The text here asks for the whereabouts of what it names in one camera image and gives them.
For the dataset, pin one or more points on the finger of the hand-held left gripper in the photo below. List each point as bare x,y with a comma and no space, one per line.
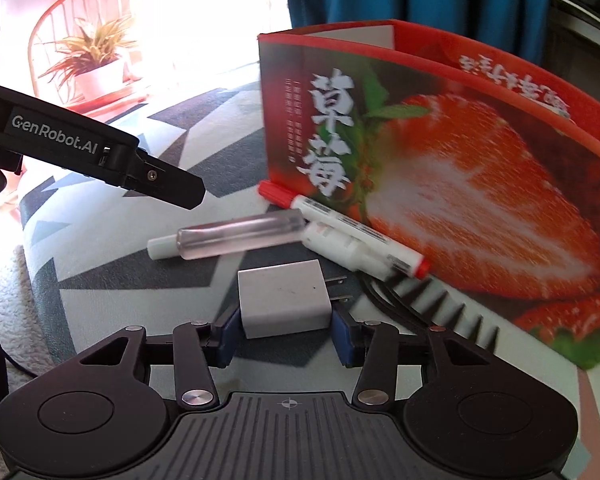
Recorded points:
170,185

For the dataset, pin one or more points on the strawberry print cardboard box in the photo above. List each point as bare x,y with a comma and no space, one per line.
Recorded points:
480,185

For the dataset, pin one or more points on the white charger plug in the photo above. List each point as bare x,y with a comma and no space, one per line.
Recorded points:
285,300

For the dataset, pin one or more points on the potted green plant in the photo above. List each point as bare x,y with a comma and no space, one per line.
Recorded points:
95,55

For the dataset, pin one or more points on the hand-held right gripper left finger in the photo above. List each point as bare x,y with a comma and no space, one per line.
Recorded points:
227,335

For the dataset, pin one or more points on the red wooden chair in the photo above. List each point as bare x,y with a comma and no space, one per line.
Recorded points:
45,25

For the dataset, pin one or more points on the clear tube bottle white cap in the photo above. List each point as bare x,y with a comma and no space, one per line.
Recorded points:
240,235

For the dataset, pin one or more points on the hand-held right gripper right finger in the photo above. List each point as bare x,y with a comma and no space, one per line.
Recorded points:
342,340

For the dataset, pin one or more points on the black wide-tooth comb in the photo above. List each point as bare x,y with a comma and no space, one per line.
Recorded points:
460,310

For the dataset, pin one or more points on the red capped white marker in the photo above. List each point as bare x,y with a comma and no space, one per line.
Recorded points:
360,232

